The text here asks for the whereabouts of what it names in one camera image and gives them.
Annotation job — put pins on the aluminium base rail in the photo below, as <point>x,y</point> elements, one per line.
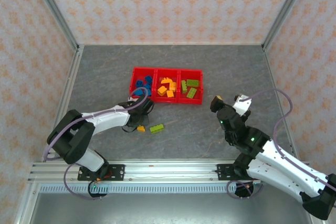
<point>170,169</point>

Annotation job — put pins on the grey metal panel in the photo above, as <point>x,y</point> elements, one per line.
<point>170,208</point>

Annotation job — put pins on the narrow green lego brick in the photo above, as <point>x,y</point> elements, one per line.
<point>184,86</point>

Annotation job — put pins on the square orange lego brick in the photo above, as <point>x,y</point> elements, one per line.
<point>170,93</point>

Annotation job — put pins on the long orange lego brick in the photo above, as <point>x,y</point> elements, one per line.
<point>162,90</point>

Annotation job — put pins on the orange arch lego brick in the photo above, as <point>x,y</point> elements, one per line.
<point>166,80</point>

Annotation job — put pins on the red plastic bin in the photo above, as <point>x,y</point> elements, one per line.
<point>136,74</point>
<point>183,75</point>
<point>174,75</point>

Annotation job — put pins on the aluminium side rail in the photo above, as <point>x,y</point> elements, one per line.
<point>69,82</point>
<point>274,77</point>

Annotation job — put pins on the thick green lego brick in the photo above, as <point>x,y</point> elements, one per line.
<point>156,128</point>

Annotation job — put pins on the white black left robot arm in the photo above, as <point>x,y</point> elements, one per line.
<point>110,119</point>

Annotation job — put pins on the aluminium frame post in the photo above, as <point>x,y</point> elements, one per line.
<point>55,9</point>
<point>286,9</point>

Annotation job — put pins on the small orange lego brick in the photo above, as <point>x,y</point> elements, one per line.
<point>141,128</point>

